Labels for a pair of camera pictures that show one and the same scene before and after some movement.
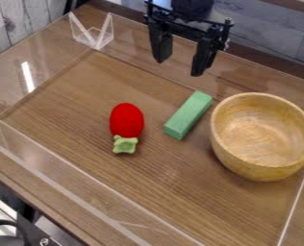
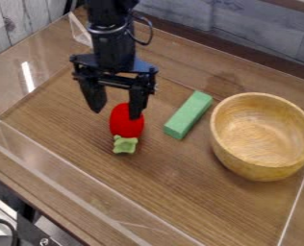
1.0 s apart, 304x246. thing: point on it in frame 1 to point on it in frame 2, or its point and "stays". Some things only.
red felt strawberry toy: x=127 y=125 stays
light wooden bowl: x=263 y=135 stays
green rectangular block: x=187 y=116 stays
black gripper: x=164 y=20 to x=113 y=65
